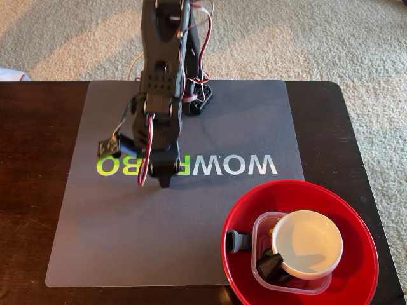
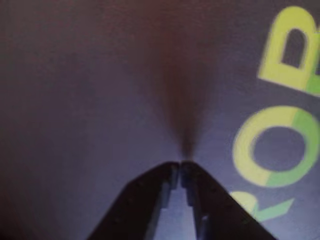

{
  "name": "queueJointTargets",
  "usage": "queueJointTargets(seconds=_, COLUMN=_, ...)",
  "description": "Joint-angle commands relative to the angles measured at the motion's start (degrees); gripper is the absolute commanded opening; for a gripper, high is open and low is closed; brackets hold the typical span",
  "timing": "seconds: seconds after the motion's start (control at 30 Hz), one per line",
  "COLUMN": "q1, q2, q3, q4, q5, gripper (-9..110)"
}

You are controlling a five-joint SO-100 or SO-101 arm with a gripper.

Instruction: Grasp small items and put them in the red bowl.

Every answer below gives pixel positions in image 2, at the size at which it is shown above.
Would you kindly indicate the black gripper finger with blue pads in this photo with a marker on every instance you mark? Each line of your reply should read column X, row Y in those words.
column 220, row 212

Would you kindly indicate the grey WOWROBO mat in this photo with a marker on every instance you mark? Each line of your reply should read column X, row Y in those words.
column 100, row 87

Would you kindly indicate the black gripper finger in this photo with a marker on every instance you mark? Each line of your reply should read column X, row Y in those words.
column 130, row 212

